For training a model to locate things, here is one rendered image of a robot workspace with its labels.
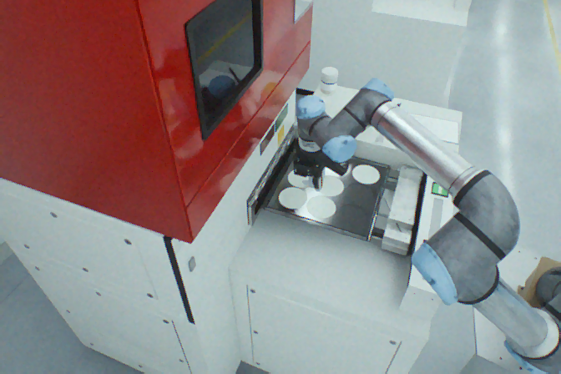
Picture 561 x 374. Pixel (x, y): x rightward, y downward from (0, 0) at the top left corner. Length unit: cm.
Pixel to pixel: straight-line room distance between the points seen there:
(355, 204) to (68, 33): 103
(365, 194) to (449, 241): 67
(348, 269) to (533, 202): 194
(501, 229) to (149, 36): 67
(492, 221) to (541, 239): 206
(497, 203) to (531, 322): 33
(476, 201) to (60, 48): 77
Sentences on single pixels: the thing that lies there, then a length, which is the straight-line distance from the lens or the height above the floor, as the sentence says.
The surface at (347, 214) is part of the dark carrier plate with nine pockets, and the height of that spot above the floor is 90.
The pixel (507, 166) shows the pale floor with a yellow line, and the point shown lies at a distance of 329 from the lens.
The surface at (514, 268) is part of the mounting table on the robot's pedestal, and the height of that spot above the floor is 82.
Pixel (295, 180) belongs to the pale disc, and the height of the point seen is 90.
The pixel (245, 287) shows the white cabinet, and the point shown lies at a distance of 140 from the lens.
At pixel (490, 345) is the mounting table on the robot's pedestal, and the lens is 137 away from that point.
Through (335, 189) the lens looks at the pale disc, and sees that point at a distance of 147.
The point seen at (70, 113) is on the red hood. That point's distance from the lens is 82.
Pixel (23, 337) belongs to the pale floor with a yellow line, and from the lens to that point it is 245.
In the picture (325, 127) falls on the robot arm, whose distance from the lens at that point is 101.
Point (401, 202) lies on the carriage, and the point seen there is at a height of 88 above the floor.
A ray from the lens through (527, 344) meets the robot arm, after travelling 113.
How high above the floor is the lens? 195
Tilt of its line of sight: 43 degrees down
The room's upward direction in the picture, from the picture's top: 1 degrees clockwise
